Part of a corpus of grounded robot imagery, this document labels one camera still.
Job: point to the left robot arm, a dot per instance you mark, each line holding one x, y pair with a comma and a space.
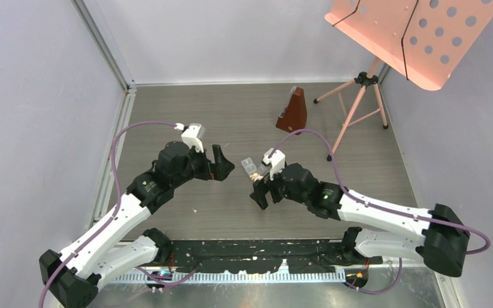
75, 275

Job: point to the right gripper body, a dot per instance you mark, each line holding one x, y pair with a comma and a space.
279, 190

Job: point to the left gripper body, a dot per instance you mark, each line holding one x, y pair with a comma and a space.
200, 164

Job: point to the brown wooden metronome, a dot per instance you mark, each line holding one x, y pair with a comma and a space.
293, 116

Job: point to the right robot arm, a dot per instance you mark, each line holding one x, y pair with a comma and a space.
432, 236

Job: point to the clear weekly pill organizer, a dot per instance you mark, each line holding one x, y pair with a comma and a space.
255, 170

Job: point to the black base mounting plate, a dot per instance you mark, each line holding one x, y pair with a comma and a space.
259, 256

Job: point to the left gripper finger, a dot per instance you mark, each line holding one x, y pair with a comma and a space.
219, 157
222, 170

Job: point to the pink music stand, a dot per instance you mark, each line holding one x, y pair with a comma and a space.
422, 40

